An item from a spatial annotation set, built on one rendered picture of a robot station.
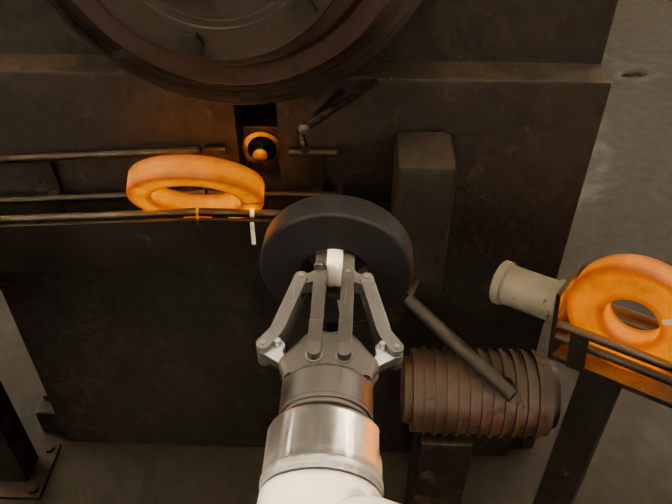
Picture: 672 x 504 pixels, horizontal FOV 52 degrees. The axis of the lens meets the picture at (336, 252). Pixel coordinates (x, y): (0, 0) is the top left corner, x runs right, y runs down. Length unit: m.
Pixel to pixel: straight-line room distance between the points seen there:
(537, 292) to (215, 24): 0.50
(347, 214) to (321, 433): 0.22
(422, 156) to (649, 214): 1.50
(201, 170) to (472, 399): 0.48
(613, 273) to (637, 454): 0.88
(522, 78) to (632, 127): 1.84
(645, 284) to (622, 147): 1.84
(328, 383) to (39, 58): 0.70
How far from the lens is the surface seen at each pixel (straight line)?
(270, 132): 1.03
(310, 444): 0.49
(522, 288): 0.90
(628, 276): 0.83
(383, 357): 0.59
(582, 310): 0.88
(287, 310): 0.61
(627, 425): 1.71
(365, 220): 0.64
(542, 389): 1.01
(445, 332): 0.97
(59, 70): 1.03
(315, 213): 0.64
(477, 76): 0.96
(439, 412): 0.99
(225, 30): 0.73
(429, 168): 0.89
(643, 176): 2.52
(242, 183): 0.89
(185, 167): 0.87
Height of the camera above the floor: 1.28
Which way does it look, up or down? 40 degrees down
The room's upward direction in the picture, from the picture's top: straight up
